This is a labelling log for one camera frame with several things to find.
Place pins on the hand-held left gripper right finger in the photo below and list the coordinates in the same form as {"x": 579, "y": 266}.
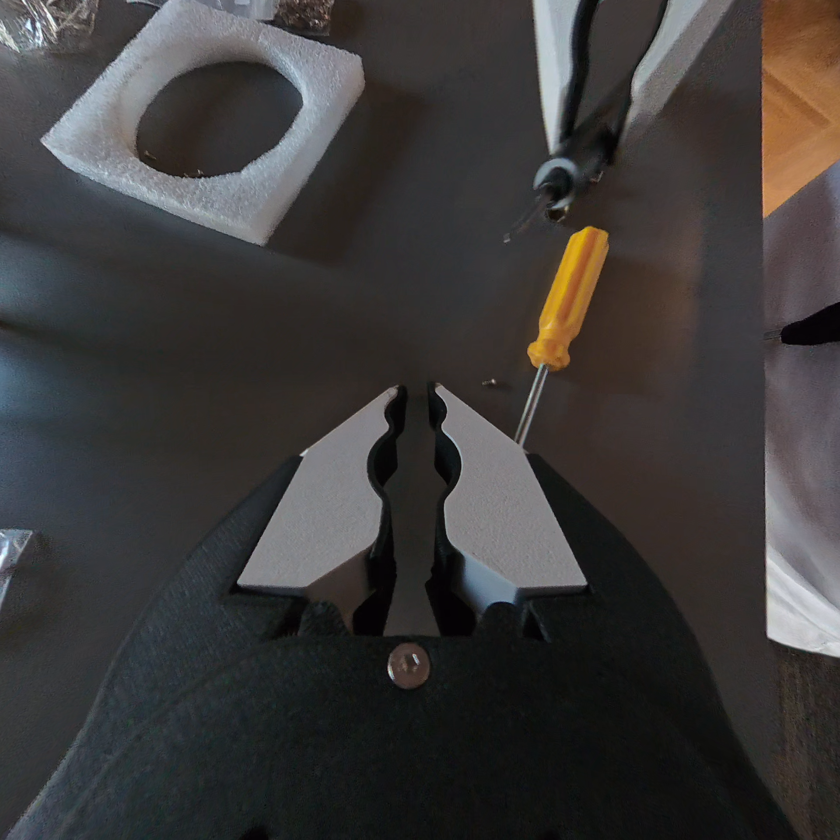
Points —
{"x": 505, "y": 525}

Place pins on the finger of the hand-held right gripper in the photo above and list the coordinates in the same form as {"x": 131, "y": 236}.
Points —
{"x": 669, "y": 59}
{"x": 554, "y": 65}

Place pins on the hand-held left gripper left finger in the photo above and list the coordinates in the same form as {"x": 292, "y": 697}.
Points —
{"x": 315, "y": 525}

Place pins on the black electric screwdriver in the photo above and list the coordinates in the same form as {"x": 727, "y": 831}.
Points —
{"x": 584, "y": 151}

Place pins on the white foam frame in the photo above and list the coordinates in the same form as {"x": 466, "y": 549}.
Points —
{"x": 98, "y": 124}

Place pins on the dark grey desk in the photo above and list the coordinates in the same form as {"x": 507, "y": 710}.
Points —
{"x": 394, "y": 295}

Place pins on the clear zip bag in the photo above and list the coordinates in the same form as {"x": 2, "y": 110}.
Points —
{"x": 13, "y": 558}

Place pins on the pile of small screw bags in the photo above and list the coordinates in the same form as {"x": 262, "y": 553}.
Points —
{"x": 46, "y": 23}

